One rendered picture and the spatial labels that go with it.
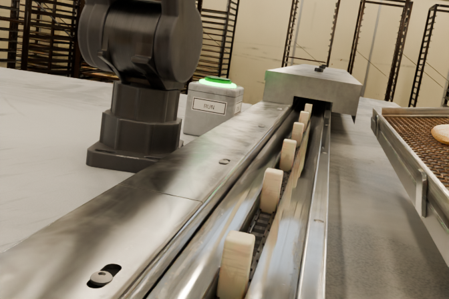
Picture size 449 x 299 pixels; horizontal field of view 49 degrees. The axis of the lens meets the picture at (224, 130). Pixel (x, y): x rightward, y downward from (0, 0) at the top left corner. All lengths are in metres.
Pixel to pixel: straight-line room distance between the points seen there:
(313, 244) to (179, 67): 0.27
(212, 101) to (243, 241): 0.48
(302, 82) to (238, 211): 0.61
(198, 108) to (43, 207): 0.36
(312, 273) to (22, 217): 0.21
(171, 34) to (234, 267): 0.27
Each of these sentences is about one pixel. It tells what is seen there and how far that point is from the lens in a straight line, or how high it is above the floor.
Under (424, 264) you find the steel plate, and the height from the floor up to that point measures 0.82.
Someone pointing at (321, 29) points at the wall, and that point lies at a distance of 7.48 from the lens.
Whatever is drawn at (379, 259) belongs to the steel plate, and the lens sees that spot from 0.38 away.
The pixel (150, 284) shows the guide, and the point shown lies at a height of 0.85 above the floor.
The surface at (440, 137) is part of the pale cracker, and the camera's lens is 0.50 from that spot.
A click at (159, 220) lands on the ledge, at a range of 0.26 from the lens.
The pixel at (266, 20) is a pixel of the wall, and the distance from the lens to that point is 7.55.
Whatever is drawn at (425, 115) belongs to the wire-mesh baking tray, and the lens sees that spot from 0.71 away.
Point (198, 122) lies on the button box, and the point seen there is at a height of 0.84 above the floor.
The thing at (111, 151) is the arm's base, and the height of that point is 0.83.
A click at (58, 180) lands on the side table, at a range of 0.45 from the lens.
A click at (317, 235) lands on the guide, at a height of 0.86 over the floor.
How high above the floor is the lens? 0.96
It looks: 10 degrees down
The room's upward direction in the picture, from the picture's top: 8 degrees clockwise
